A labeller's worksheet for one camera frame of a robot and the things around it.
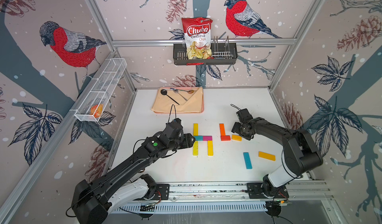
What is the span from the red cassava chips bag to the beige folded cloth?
0.35m

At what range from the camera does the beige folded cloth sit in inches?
43.2

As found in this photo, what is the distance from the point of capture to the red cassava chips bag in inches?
32.7
